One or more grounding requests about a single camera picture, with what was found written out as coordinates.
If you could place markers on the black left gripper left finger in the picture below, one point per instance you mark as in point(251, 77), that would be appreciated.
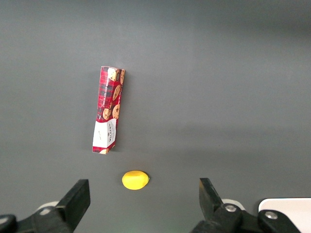
point(74, 201)

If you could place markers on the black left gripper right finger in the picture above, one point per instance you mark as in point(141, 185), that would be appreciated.
point(210, 204)

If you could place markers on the white tray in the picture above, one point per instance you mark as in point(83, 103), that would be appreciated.
point(294, 213)

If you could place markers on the yellow lemon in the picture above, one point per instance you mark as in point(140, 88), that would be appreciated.
point(135, 179)

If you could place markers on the red tartan cookie box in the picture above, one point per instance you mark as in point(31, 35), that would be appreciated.
point(108, 109)

